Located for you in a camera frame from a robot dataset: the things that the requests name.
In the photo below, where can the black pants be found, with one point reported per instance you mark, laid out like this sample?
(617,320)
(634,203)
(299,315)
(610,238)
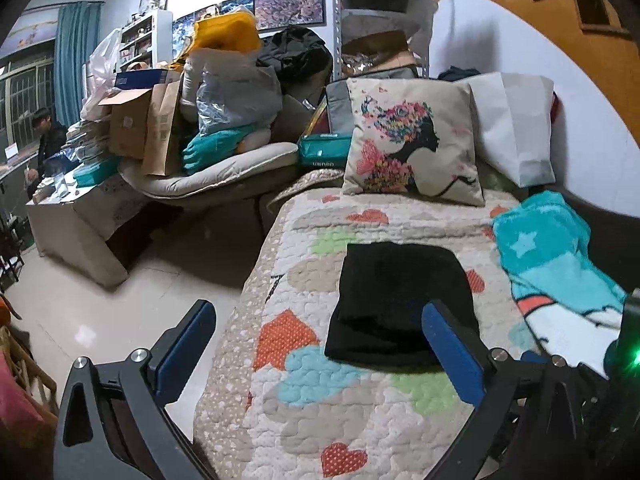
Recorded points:
(390,300)

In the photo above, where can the white shelf cabinet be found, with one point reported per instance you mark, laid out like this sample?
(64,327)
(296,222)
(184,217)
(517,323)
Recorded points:
(150,35)

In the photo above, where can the wooden staircase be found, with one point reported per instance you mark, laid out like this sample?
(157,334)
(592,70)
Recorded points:
(550,20)

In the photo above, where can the pink cloth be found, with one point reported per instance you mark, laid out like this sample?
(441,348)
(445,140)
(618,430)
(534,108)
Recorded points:
(15,420)

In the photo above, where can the beige padded cushion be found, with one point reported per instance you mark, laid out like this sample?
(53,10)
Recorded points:
(225,170)

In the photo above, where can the yellow bag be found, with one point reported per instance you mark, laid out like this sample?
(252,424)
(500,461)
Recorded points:
(225,30)

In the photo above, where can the dark red cloth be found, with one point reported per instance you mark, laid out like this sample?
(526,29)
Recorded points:
(553,107)

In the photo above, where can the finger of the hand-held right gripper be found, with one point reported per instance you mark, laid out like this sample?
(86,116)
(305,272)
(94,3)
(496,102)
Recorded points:
(535,356)

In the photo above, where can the clear grey plastic bag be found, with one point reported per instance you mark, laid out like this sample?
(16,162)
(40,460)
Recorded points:
(235,100)

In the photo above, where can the teal cloth bundle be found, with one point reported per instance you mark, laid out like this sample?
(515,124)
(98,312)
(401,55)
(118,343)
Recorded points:
(215,150)

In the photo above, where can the blue flat box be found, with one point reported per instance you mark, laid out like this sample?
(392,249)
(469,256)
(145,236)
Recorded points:
(142,80)

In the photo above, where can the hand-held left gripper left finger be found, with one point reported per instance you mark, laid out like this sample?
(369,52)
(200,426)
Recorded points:
(185,355)

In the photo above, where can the landscape wall poster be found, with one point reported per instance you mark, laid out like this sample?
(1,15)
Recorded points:
(185,30)

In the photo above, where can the metal shelf rack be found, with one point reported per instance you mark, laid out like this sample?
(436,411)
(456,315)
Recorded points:
(336,35)

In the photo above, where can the teal curtain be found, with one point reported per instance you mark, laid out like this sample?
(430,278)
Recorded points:
(75,60)

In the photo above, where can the dark blue cloth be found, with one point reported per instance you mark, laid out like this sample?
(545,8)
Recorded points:
(460,75)

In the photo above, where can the heart patterned quilt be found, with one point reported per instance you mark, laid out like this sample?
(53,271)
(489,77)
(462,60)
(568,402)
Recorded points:
(300,410)

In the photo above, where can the wooden chair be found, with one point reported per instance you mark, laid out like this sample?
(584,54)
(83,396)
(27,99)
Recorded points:
(30,375)

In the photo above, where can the black floor rack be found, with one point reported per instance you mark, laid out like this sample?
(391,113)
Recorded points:
(10,245)

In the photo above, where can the grey fabric bag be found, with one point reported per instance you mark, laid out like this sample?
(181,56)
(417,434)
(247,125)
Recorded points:
(337,105)

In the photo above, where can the white plastic bag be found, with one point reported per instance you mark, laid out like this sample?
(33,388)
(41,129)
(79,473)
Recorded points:
(102,70)

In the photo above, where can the teal white fleece blanket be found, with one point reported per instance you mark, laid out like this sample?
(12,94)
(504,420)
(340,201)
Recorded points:
(540,260)

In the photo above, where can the black bag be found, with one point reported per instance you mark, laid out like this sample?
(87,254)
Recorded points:
(295,55)

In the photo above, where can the floral printed cushion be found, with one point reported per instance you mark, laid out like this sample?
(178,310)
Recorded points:
(450,110)

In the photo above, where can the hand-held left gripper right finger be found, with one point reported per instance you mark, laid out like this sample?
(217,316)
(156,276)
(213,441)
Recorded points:
(450,355)

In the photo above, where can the barred window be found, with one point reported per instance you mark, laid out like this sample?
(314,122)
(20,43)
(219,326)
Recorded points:
(25,105)

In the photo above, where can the brown cardboard box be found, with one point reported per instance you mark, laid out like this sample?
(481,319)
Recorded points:
(127,125)

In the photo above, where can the green packet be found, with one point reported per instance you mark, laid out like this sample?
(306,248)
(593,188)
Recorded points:
(320,152)

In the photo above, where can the brown paper bag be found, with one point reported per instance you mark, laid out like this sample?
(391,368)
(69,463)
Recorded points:
(162,130)

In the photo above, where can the framed landscape picture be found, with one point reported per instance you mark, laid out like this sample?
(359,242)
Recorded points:
(290,5)

